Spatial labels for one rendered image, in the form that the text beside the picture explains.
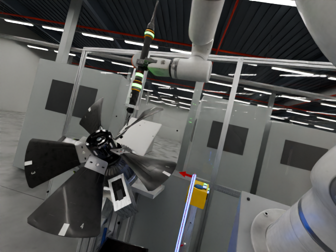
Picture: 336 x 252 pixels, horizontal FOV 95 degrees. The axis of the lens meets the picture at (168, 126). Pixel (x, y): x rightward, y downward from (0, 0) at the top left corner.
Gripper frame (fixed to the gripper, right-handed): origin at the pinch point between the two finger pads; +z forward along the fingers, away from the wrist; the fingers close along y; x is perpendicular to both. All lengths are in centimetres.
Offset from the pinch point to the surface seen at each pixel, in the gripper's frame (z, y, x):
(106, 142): 4.1, -6.0, -38.4
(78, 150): 19, -5, -46
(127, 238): 9, 53, -119
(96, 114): 25.4, 6.8, -28.0
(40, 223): 6, -26, -65
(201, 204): -40, 21, -60
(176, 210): -21, 70, -91
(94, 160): 7.6, -6.4, -47.5
